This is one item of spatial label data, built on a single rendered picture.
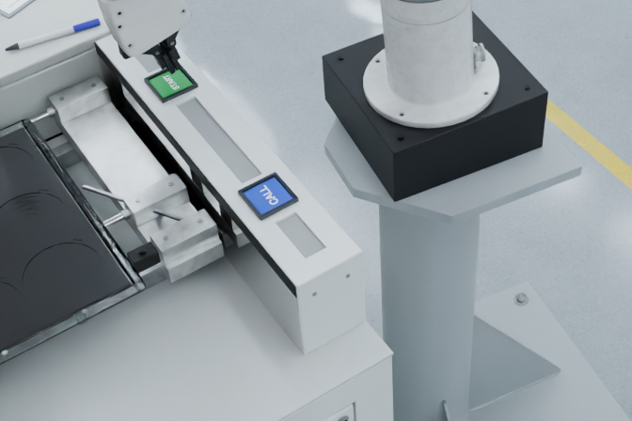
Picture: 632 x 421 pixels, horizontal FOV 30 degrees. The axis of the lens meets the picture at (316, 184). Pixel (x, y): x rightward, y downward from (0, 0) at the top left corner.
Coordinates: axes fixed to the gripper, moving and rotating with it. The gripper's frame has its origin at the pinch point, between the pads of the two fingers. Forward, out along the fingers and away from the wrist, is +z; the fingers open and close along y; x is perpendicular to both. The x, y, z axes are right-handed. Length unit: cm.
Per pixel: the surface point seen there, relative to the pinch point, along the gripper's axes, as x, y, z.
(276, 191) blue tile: -26.3, 0.1, 4.4
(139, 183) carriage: -7.0, -12.6, 10.4
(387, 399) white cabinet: -46, -3, 28
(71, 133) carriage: 7.6, -16.0, 9.7
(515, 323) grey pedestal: -9, 39, 110
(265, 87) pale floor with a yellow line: 87, 35, 111
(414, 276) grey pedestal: -22, 15, 48
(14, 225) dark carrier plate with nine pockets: -5.7, -29.2, 4.9
